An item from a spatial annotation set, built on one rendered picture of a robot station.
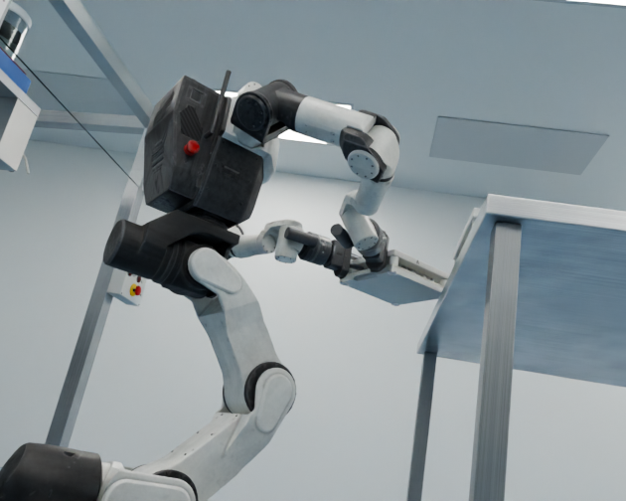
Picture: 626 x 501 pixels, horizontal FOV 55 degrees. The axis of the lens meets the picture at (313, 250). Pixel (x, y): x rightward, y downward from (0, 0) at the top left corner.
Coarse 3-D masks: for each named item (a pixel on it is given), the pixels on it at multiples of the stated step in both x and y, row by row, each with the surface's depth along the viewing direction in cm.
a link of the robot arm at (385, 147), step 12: (372, 132) 137; (384, 132) 137; (372, 144) 134; (384, 144) 135; (396, 144) 138; (384, 156) 134; (396, 156) 138; (384, 168) 134; (372, 180) 137; (384, 180) 140; (360, 192) 146; (372, 192) 143; (384, 192) 143; (360, 204) 148; (372, 204) 147
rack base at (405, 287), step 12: (348, 276) 187; (360, 276) 184; (372, 276) 180; (384, 276) 177; (396, 276) 175; (408, 276) 174; (420, 276) 177; (360, 288) 192; (372, 288) 190; (384, 288) 187; (396, 288) 185; (408, 288) 183; (420, 288) 181; (432, 288) 179; (384, 300) 200; (396, 300) 197; (408, 300) 194; (420, 300) 192
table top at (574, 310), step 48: (480, 240) 102; (528, 240) 98; (576, 240) 95; (624, 240) 92; (480, 288) 125; (528, 288) 120; (576, 288) 115; (624, 288) 111; (432, 336) 170; (480, 336) 160; (528, 336) 152; (576, 336) 145; (624, 336) 138; (624, 384) 183
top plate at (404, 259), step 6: (390, 252) 174; (396, 252) 173; (402, 252) 175; (360, 258) 185; (402, 258) 175; (408, 258) 176; (414, 258) 177; (360, 264) 186; (366, 264) 185; (402, 264) 179; (408, 264) 178; (414, 264) 177; (420, 264) 178; (426, 264) 180; (354, 270) 192; (414, 270) 182; (420, 270) 181; (426, 270) 180; (432, 270) 181; (438, 270) 182; (432, 276) 184; (438, 276) 183; (444, 276) 183; (438, 282) 188
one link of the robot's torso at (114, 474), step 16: (112, 464) 128; (112, 480) 121; (128, 480) 122; (144, 480) 125; (160, 480) 127; (176, 480) 129; (112, 496) 120; (128, 496) 121; (144, 496) 123; (160, 496) 125; (176, 496) 127; (192, 496) 130
